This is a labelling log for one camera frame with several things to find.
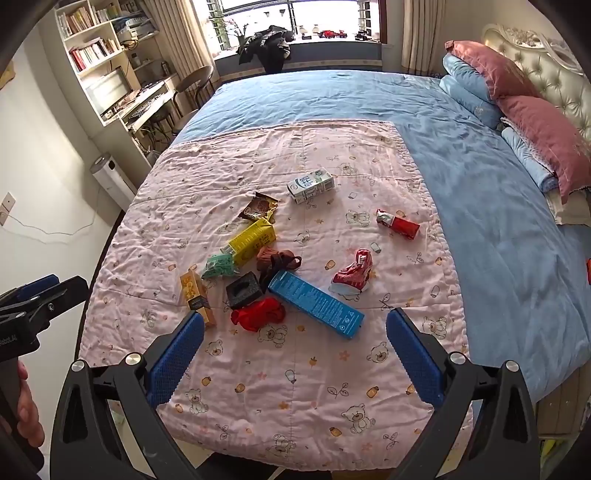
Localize tan cardboard box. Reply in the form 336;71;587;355
180;269;216;328

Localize blue nasal spray box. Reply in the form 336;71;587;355
267;270;365;339

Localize red cloth bundle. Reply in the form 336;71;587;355
230;297;287;332

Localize red snack bar wrapper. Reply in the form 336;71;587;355
377;209;420;240

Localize dark maroon cloth strap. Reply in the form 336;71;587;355
257;250;304;292

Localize yellow drink carton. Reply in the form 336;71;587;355
221;218;276;267

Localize brown snack wrapper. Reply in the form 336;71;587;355
238;192;280;223

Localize white milk carton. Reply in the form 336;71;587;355
287;169;335;204

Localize person's left hand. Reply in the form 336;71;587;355
16;361;45;448

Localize red white crumpled wrapper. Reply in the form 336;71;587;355
329;249;373;296

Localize black foam insert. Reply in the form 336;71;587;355
226;272;263;310

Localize green crumpled wrapper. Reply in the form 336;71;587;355
200;253;239;279

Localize white air purifier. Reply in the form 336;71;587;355
90;153;137;211

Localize blue bed sheet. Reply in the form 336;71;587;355
177;70;590;400

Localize pink bear-print quilt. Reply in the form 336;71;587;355
78;119;475;472

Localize brown desk chair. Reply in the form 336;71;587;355
172;65;214;118

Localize white bookshelf with books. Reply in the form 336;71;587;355
41;1;179;154

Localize lower pink pillow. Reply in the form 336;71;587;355
497;95;590;204

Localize pink pillow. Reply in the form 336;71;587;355
497;95;590;204
445;40;539;101

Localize beige left curtain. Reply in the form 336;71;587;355
144;0;214;78

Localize beige curtain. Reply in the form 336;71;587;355
401;0;446;75
144;0;214;78

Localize upper pink pillow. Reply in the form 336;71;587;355
445;40;539;101

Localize beige right curtain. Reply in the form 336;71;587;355
401;0;446;75

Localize white tufted headboard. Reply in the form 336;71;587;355
482;24;591;141

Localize black clothes on sill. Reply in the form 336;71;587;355
238;25;294;74

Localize wall socket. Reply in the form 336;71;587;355
0;192;16;226

